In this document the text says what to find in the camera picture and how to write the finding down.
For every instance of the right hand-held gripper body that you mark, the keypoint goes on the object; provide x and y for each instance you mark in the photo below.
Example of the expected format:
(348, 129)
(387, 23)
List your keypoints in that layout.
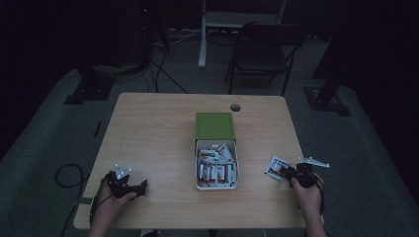
(304, 176)

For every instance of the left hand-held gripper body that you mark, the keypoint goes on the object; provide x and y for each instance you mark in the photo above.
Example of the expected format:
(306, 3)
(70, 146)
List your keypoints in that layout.
(118, 184)

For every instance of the white printed packet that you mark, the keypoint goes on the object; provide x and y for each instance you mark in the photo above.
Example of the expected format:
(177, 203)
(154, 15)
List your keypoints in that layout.
(274, 166)

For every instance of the pile of small sachets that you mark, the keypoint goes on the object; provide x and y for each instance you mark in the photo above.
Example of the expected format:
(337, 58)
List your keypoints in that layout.
(215, 164)

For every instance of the green tin box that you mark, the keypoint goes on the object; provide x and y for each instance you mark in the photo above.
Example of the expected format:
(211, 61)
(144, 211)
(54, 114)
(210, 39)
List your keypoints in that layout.
(215, 186)

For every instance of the person's right hand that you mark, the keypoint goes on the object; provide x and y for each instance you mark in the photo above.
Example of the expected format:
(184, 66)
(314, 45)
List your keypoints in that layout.
(309, 199)

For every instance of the person's left hand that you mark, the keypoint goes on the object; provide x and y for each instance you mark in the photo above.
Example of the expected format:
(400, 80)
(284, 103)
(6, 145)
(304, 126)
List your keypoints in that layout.
(108, 207)

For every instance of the small black floor strip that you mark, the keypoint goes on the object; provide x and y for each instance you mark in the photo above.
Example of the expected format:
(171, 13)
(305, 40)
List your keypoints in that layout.
(98, 129)

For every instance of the black stand base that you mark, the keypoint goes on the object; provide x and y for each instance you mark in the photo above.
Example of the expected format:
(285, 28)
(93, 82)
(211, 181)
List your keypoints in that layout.
(90, 87)
(326, 98)

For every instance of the grey table grommet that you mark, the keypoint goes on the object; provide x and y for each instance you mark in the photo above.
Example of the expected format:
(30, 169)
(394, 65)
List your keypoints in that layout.
(235, 107)

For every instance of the black folding chair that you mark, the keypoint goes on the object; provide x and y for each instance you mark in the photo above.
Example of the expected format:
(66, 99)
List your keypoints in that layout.
(260, 56)

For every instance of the dark computer tower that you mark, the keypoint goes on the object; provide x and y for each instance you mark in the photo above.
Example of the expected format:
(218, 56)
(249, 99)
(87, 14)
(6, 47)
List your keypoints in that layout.
(143, 29)

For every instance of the white desk frame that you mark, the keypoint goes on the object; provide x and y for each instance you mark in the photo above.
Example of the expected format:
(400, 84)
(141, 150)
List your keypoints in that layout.
(210, 19)

